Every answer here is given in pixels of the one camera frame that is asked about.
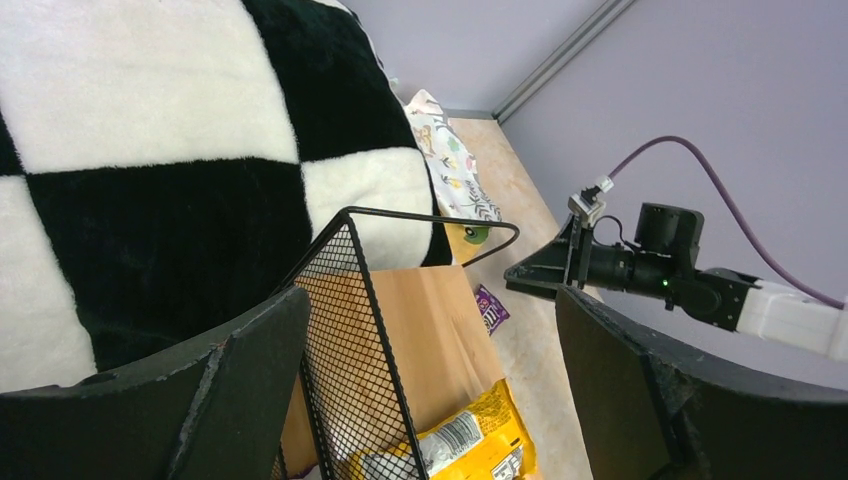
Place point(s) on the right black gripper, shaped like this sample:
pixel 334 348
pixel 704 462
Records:
pixel 541 274

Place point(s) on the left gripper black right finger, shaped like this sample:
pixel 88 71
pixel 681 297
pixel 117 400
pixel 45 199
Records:
pixel 653 407

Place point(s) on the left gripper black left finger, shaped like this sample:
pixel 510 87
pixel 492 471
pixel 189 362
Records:
pixel 211 407

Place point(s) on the purple brown M&M bag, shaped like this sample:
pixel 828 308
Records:
pixel 492 311

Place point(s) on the yellow candy bag back side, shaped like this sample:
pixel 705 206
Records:
pixel 486 440

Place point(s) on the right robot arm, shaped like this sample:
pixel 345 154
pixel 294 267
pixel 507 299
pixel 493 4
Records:
pixel 660 263

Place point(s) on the yellow cloth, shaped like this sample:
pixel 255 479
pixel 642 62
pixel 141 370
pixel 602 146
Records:
pixel 465 241

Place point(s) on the patterned white cloth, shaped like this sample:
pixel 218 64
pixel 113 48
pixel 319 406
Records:
pixel 452 166

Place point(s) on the black white checkered pillow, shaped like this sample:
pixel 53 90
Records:
pixel 166 164

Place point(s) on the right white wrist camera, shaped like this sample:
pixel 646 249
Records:
pixel 588 205

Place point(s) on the black wire shelf wooden top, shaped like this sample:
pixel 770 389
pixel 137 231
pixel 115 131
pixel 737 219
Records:
pixel 389 354

